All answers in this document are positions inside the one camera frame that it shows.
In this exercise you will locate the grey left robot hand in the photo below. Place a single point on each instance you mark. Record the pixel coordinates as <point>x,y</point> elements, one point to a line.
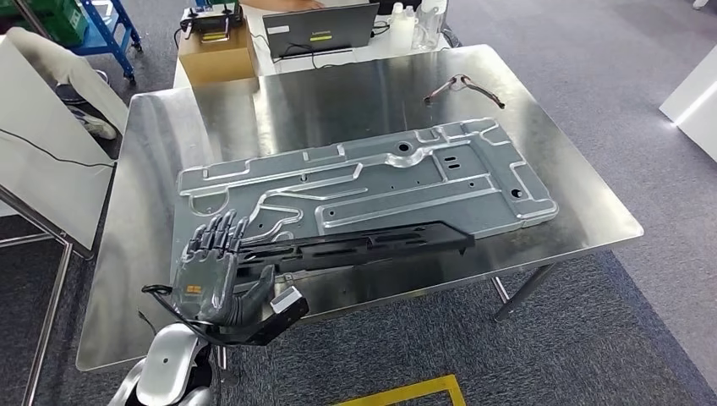
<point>210,286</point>

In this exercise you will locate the black plastic panel part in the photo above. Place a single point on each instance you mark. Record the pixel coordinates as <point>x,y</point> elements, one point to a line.
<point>392,244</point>

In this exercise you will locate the stainless steel workbench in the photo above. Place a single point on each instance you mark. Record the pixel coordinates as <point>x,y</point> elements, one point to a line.
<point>347,95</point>

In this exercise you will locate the steel side table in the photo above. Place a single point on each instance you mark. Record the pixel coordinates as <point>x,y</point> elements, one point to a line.
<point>50,291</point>

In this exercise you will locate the stamped grey metal plate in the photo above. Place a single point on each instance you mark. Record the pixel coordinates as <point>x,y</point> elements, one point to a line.
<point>392,179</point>

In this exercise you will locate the white board panel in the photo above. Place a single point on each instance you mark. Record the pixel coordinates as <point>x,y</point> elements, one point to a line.
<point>45,140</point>

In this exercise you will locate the brown cardboard box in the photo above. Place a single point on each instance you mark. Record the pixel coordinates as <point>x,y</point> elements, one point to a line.
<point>218,59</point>

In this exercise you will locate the yellow floor tape square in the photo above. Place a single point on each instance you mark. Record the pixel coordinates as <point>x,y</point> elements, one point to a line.
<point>414,391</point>

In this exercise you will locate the round dark chair base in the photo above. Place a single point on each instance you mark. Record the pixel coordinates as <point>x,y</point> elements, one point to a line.
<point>100,75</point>

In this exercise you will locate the black handheld remote controller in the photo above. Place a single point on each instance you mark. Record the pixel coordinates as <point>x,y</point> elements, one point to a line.
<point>213,22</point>

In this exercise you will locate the seated person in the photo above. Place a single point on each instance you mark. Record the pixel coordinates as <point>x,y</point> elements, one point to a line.
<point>61,61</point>

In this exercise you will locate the small blue step stool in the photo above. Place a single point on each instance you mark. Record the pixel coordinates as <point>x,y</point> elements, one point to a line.
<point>106,33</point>

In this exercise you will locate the black electronic device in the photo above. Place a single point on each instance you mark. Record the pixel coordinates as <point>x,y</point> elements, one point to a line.
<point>322,31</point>

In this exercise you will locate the white desk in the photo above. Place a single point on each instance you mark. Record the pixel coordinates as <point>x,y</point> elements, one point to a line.
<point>369,53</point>

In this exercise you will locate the person at laptop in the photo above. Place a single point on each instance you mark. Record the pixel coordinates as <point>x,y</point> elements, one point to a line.
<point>285,4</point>

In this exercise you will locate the green plastic crate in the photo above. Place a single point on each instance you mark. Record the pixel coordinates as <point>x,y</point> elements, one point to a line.
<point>56,19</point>

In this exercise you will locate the white plastic bottle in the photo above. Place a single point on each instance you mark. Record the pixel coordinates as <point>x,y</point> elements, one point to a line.
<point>401,31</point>

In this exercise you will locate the black bag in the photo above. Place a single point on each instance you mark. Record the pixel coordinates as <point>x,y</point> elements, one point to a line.
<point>392,4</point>

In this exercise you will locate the clear water bottle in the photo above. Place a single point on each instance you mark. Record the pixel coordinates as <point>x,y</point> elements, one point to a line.
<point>430,25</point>

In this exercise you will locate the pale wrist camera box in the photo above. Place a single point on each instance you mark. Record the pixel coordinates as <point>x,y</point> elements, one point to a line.
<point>285,300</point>

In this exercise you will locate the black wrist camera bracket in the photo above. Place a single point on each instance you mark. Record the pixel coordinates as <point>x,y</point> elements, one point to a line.
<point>274,328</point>

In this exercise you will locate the white lit pedestal block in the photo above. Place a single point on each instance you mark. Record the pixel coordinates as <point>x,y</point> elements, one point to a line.
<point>694,106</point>

